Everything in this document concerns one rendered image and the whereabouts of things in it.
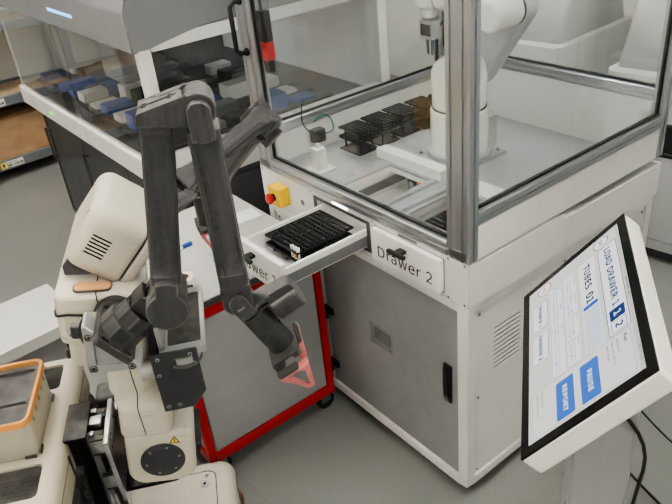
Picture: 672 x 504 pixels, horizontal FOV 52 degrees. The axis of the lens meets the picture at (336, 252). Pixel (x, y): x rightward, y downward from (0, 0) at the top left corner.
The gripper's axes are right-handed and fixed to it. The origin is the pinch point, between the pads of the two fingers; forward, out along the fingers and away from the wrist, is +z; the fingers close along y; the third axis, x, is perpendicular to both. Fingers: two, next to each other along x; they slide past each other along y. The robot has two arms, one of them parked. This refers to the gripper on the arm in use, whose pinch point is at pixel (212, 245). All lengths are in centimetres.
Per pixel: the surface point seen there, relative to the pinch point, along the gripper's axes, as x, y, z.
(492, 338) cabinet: -65, -70, 18
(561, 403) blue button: -35, -134, -26
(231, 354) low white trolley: 4.8, -21.3, 30.4
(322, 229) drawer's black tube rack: -31.3, -25.1, -8.8
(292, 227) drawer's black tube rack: -23.5, -18.9, -8.9
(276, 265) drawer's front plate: -10.5, -41.5, -11.8
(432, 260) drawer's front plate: -49, -63, -12
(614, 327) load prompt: -48, -131, -36
